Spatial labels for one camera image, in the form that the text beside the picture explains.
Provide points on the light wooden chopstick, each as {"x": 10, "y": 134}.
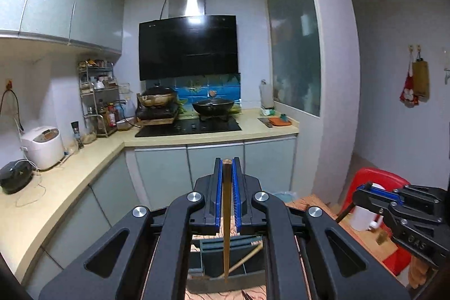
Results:
{"x": 227, "y": 201}
{"x": 246, "y": 257}

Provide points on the black countertop appliance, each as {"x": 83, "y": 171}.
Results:
{"x": 16, "y": 177}

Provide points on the white plastic bottle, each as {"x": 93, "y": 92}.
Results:
{"x": 267, "y": 96}

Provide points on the black portable cooker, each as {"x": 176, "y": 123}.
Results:
{"x": 156, "y": 115}

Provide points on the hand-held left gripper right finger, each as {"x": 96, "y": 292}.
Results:
{"x": 237, "y": 194}

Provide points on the black wok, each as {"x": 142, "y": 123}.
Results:
{"x": 212, "y": 106}

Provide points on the frosted glass window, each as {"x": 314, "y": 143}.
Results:
{"x": 295, "y": 40}

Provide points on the red plastic chair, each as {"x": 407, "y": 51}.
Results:
{"x": 372, "y": 175}

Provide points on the golden frying pan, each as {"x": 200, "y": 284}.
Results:
{"x": 156, "y": 97}

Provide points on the glass bowl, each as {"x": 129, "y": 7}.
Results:
{"x": 88, "y": 138}

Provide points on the blue backsplash picture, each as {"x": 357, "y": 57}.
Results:
{"x": 197, "y": 89}

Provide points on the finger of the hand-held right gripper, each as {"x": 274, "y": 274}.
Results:
{"x": 371, "y": 203}
{"x": 386, "y": 189}

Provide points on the black glass hob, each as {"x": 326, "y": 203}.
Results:
{"x": 211, "y": 127}

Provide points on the dark grey utensil holder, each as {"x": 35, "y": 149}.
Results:
{"x": 211, "y": 245}

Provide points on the metal spice rack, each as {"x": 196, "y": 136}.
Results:
{"x": 96, "y": 82}

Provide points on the beige kitchen countertop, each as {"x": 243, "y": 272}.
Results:
{"x": 88, "y": 159}

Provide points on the orange tray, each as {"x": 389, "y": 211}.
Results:
{"x": 281, "y": 121}

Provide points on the white rice cooker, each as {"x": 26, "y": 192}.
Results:
{"x": 44, "y": 145}

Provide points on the black pepper grinder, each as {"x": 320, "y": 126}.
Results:
{"x": 77, "y": 136}

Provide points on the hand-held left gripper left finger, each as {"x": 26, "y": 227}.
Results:
{"x": 219, "y": 194}

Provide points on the white electric kettle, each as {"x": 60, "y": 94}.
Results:
{"x": 360, "y": 219}

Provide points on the red hanging cloth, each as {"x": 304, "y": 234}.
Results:
{"x": 407, "y": 92}

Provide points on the red label sauce bottle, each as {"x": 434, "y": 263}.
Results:
{"x": 111, "y": 117}

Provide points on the black range hood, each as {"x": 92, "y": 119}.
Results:
{"x": 186, "y": 47}

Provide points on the orange wall hook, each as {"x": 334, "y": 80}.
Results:
{"x": 9, "y": 84}

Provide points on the grey lower kitchen cabinet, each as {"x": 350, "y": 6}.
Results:
{"x": 161, "y": 173}

